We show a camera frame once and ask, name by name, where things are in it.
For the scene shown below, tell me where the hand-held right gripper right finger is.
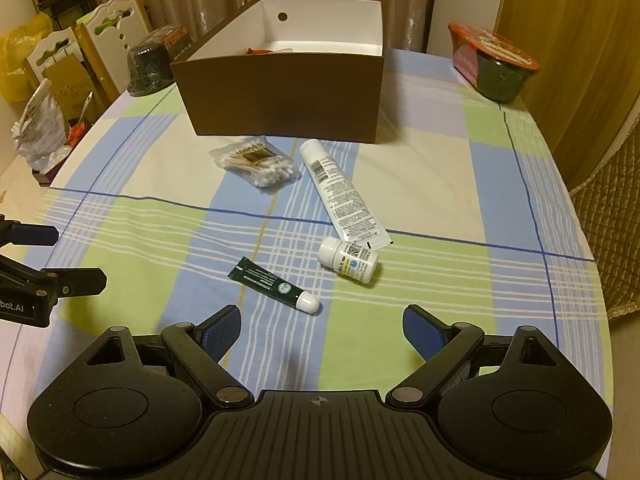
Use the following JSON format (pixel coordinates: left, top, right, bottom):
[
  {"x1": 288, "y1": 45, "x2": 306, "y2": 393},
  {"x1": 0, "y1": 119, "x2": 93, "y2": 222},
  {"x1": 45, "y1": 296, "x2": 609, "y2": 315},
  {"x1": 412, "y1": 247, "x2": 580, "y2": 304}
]
[{"x1": 386, "y1": 304, "x2": 560, "y2": 409}]

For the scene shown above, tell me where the checked desktop tablecloth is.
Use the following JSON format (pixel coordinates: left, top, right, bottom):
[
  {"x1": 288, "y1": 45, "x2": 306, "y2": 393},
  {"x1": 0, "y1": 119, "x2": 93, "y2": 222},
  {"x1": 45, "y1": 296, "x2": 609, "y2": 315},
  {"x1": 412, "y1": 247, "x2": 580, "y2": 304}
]
[{"x1": 0, "y1": 47, "x2": 616, "y2": 480}]

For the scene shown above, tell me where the red instant noodle bowl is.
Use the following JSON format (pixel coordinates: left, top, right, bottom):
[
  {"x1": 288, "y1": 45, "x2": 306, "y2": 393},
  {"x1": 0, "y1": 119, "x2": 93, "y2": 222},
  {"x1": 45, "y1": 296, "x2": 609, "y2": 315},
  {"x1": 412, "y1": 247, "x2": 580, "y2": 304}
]
[{"x1": 447, "y1": 21, "x2": 541, "y2": 106}]

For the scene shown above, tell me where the wooden door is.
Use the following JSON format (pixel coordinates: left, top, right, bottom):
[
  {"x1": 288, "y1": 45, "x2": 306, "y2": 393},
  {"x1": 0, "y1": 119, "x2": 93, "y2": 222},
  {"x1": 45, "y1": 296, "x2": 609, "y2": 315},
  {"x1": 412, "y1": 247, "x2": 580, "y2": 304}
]
[{"x1": 492, "y1": 0, "x2": 640, "y2": 161}]

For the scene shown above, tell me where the brown cardboard box white inside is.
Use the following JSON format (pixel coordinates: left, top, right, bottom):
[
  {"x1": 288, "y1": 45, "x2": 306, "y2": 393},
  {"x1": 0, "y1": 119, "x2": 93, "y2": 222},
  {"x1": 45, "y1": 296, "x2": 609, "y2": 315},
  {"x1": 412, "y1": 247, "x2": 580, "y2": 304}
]
[{"x1": 170, "y1": 0, "x2": 386, "y2": 145}]

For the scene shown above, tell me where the white carved chair back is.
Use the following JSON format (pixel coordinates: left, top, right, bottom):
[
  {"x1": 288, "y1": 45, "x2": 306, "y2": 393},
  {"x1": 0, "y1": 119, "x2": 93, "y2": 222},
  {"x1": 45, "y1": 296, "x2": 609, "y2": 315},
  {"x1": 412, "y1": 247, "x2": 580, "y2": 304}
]
[
  {"x1": 75, "y1": 2, "x2": 153, "y2": 83},
  {"x1": 25, "y1": 27, "x2": 81, "y2": 91}
]

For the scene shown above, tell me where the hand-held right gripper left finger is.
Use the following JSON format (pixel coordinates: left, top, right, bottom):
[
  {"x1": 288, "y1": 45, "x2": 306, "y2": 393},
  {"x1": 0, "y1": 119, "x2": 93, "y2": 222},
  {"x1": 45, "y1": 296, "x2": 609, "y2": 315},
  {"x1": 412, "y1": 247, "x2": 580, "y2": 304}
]
[{"x1": 85, "y1": 304, "x2": 255, "y2": 409}]

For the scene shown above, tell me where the white pill bottle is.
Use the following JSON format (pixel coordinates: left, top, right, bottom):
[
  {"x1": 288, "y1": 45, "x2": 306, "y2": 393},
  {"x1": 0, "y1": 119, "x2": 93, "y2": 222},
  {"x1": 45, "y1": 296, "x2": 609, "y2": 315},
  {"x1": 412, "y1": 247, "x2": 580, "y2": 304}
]
[{"x1": 318, "y1": 237, "x2": 381, "y2": 288}]

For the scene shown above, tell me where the white squeeze tube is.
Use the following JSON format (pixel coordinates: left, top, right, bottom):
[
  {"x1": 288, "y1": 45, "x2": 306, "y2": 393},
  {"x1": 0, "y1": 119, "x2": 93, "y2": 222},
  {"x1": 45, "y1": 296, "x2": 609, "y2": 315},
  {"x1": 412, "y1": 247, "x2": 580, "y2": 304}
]
[{"x1": 298, "y1": 139, "x2": 391, "y2": 250}]

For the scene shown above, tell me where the dark green tube white cap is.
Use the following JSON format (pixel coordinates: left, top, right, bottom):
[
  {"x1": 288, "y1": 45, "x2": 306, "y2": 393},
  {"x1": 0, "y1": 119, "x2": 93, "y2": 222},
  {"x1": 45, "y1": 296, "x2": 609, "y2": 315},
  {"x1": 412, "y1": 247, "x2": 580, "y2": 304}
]
[{"x1": 227, "y1": 256, "x2": 321, "y2": 317}]

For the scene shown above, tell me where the dark instant noodle bowl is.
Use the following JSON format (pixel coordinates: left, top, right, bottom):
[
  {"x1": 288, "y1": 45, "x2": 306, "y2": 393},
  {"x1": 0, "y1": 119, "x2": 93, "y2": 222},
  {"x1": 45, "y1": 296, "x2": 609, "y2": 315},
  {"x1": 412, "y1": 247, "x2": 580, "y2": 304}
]
[{"x1": 126, "y1": 25, "x2": 193, "y2": 97}]

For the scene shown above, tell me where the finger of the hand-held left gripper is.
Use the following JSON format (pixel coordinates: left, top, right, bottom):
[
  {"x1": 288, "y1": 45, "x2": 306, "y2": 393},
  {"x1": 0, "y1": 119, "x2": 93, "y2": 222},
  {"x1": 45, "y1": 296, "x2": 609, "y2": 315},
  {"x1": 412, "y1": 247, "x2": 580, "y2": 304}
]
[
  {"x1": 0, "y1": 215, "x2": 60, "y2": 251},
  {"x1": 0, "y1": 255, "x2": 108, "y2": 306}
]

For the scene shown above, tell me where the yellow plastic bag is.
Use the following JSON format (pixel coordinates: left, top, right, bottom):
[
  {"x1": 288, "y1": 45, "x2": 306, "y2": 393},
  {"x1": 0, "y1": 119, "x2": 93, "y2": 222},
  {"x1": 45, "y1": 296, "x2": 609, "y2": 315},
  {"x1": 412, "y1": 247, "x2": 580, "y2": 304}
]
[{"x1": 0, "y1": 12, "x2": 53, "y2": 106}]

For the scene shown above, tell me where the white plastic bag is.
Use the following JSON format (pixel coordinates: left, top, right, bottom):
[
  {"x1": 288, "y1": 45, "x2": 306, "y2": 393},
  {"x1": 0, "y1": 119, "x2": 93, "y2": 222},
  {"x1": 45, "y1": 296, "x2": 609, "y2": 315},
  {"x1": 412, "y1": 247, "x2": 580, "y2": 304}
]
[{"x1": 10, "y1": 77, "x2": 71, "y2": 171}]

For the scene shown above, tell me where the small brown cardboard carton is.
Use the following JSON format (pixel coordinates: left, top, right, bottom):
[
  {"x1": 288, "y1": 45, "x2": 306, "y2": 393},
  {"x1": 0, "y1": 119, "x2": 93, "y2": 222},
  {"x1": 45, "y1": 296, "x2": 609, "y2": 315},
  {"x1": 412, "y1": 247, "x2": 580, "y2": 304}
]
[{"x1": 47, "y1": 52, "x2": 98, "y2": 126}]

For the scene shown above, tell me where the quilted beige chair cushion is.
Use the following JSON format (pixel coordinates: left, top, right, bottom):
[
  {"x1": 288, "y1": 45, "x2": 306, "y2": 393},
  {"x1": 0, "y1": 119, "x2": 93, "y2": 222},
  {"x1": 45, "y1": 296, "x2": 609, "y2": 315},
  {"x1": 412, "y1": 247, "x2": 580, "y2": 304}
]
[{"x1": 570, "y1": 110, "x2": 640, "y2": 321}]

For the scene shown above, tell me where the cotton swab bag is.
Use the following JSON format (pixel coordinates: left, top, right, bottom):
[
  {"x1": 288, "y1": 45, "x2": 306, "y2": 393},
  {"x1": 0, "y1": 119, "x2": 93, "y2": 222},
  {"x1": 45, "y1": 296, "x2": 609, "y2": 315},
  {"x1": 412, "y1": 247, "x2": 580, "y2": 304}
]
[{"x1": 207, "y1": 136, "x2": 301, "y2": 188}]

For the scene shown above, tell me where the dark red tray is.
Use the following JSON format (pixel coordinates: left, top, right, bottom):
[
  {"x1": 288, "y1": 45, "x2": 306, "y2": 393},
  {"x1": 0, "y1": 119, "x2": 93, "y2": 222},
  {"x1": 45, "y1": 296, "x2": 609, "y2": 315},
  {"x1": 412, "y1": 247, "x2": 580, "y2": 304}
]
[{"x1": 30, "y1": 145, "x2": 78, "y2": 188}]

